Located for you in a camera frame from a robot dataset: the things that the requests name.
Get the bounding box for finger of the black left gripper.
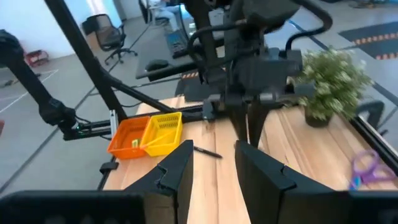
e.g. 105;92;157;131
229;104;249;142
248;104;272;147

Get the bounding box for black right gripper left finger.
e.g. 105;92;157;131
124;139;194;224

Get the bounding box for silver metal bracket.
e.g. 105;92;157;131
108;109;119;138

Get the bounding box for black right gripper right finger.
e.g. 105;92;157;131
235;140;335;224

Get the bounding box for yellow plastic bin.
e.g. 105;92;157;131
139;111;183;157

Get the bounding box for dark grey desk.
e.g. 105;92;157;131
136;18;226;82

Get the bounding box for yellow pencil orange eraser cap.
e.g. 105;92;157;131
144;132;180;147

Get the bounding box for black pen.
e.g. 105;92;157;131
193;145;223;159

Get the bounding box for orange plastic bin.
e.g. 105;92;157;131
107;115;152;161

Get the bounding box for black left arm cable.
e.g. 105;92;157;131
186;0;333;63

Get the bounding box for computer keyboard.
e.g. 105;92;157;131
164;29;192;60

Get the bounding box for red cart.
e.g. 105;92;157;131
24;49;50;68

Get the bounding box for hazard-striped floor mat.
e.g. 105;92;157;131
338;21;398;60

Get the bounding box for green potted plant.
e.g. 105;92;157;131
290;46;374;128

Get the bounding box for black office chair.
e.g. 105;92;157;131
81;14;138;65

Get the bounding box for person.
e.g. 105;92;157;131
148;0;187;32

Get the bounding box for black computer mouse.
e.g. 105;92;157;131
144;58;170;72

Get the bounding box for purple blue scissors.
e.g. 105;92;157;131
348;148;398;191

